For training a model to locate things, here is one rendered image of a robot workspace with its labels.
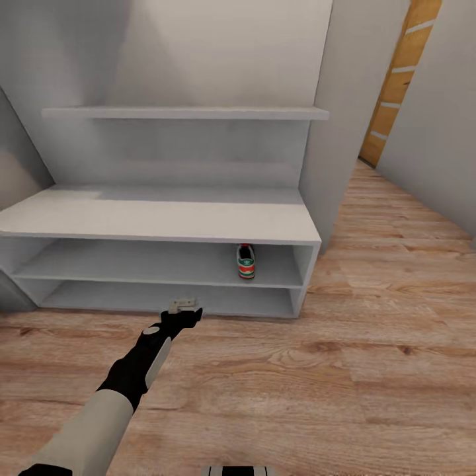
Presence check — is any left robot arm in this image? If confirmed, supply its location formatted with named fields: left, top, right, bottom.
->
left=15, top=298, right=202, bottom=476

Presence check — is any gym shoe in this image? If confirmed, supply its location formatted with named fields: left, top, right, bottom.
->
left=236, top=243, right=255, bottom=279

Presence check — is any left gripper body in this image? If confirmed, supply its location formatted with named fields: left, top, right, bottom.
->
left=161, top=310, right=195, bottom=337

